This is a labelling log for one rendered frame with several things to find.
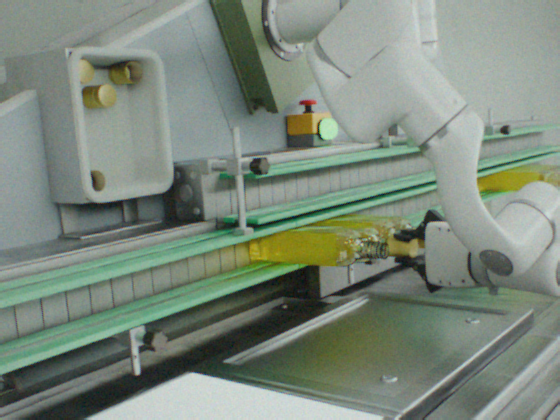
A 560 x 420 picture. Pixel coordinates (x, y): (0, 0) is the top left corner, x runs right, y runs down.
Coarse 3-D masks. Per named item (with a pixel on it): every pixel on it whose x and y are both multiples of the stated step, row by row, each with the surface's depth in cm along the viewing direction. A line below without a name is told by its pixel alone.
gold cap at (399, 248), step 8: (392, 240) 116; (400, 240) 115; (408, 240) 114; (416, 240) 116; (392, 248) 116; (400, 248) 115; (408, 248) 114; (416, 248) 116; (392, 256) 117; (400, 256) 116; (408, 256) 115
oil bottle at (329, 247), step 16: (256, 240) 123; (272, 240) 121; (288, 240) 119; (304, 240) 117; (320, 240) 115; (336, 240) 113; (352, 240) 113; (256, 256) 124; (272, 256) 122; (288, 256) 120; (304, 256) 118; (320, 256) 116; (336, 256) 114; (352, 256) 113
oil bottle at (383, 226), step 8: (320, 224) 129; (328, 224) 128; (336, 224) 127; (344, 224) 126; (352, 224) 125; (360, 224) 124; (368, 224) 123; (376, 224) 123; (384, 224) 123; (392, 224) 124; (384, 232) 122
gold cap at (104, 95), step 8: (88, 88) 107; (96, 88) 105; (104, 88) 105; (112, 88) 107; (88, 96) 106; (96, 96) 105; (104, 96) 106; (112, 96) 107; (88, 104) 107; (96, 104) 106; (104, 104) 106; (112, 104) 107
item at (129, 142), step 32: (96, 64) 109; (160, 64) 111; (128, 96) 115; (160, 96) 111; (96, 128) 110; (128, 128) 115; (160, 128) 113; (96, 160) 110; (128, 160) 115; (160, 160) 114; (96, 192) 105; (128, 192) 107; (160, 192) 112
